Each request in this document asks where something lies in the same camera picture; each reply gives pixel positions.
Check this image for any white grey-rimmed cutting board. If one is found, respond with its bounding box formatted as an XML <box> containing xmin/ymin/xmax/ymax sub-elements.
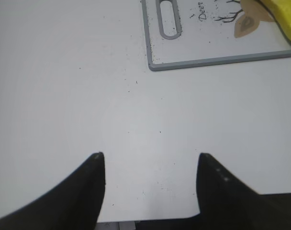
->
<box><xmin>141</xmin><ymin>0</ymin><xmax>291</xmax><ymax>71</ymax></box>

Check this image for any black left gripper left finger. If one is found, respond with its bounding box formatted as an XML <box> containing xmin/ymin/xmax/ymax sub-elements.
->
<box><xmin>0</xmin><ymin>152</ymin><xmax>105</xmax><ymax>230</ymax></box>

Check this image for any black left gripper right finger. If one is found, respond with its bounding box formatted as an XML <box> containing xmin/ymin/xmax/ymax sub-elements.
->
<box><xmin>195</xmin><ymin>152</ymin><xmax>291</xmax><ymax>230</ymax></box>

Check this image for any yellow plastic banana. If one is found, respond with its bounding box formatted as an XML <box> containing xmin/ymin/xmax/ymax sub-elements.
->
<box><xmin>257</xmin><ymin>0</ymin><xmax>291</xmax><ymax>44</ymax></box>

